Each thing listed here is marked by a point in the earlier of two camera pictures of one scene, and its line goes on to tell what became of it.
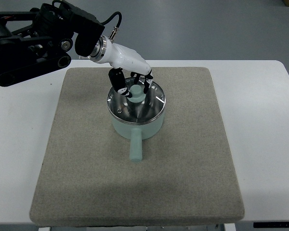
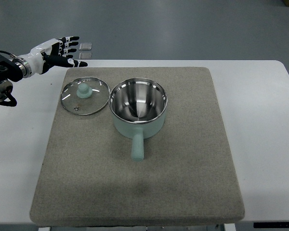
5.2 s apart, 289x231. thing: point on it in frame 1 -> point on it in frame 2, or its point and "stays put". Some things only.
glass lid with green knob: [141, 108] -> [85, 96]
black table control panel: [273, 224] stays put
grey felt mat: [186, 177] stays put
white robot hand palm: [119, 56] -> [35, 59]
